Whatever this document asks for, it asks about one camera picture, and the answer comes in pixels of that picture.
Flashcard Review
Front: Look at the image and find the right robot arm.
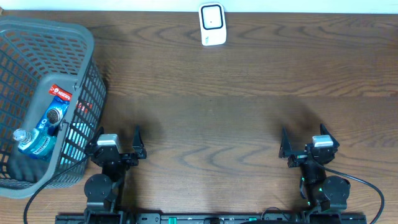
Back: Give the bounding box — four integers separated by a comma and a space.
279, 124, 351, 223

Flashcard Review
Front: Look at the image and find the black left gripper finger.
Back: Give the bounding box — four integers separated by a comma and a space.
90, 127, 104, 146
132, 125, 145, 153

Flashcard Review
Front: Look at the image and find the red Nescafe coffee stick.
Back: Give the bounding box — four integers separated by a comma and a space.
49, 84, 72, 101

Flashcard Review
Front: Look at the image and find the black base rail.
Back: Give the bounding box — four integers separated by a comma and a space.
55, 212, 366, 224

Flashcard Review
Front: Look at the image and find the blue mouthwash bottle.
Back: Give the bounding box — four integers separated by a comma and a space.
13, 128, 57, 161

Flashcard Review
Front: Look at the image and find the grey plastic shopping basket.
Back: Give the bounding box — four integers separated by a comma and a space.
1, 16, 106, 198

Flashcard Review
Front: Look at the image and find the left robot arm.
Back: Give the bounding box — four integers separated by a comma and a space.
83, 126, 147, 223

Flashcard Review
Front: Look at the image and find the white barcode scanner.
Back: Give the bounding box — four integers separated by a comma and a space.
198, 2, 227, 46

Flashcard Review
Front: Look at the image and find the blue Oreo cookie pack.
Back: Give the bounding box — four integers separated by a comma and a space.
35, 96, 70, 136

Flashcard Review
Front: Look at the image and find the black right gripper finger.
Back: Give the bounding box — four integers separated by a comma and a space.
320, 123, 338, 144
279, 128, 292, 153

